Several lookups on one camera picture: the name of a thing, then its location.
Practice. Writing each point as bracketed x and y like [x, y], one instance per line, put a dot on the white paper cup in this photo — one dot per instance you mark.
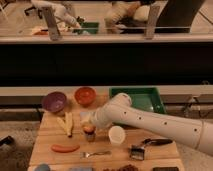
[116, 135]

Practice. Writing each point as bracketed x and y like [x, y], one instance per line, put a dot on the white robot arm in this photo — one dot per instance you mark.
[196, 134]

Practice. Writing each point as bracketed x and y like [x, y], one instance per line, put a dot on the metal fork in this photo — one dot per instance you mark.
[89, 154]

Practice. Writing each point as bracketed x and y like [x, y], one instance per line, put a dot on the dark rectangular block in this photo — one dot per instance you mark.
[165, 169]

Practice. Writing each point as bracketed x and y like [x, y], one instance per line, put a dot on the brown granola pile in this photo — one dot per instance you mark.
[124, 168]

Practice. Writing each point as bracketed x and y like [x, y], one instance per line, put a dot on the orange carrot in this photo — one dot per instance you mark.
[64, 149]

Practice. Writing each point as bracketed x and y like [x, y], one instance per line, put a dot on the purple bowl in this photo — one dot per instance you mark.
[54, 102]

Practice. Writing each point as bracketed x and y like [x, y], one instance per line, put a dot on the black-handled metal brush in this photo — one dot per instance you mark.
[137, 152]

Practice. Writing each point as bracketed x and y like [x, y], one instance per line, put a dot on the blue round object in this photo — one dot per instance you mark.
[42, 167]

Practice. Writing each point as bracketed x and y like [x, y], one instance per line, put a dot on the orange bowl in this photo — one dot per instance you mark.
[85, 96]

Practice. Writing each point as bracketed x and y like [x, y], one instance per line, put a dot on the small metal cup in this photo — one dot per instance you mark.
[90, 137]

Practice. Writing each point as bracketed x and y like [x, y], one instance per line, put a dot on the green plastic tray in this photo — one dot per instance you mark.
[143, 98]

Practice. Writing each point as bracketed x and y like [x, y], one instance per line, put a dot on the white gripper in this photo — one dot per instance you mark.
[87, 118]

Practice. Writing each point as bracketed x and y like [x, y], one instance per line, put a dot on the black object on floor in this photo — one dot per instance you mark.
[7, 140]

